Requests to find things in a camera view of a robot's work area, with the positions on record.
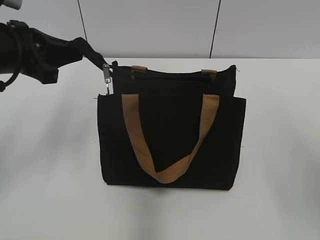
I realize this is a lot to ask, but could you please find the tan bag handle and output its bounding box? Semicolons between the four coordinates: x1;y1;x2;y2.
121;94;220;184
131;65;218;81

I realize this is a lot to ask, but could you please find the tan rear bag handle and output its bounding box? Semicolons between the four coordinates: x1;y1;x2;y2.
131;65;218;81

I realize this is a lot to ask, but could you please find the silver zipper pull with ring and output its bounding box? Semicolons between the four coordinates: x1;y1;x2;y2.
102;63;114;95

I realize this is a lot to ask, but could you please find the black canvas tote bag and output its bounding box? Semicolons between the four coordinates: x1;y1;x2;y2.
97;61;246;191

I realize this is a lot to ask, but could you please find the tan front bag handle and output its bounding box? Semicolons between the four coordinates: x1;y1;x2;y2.
121;94;220;184

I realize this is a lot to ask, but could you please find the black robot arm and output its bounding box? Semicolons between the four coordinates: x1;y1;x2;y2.
0;20;112;94

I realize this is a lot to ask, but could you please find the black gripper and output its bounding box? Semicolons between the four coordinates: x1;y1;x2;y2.
20;27;108;85

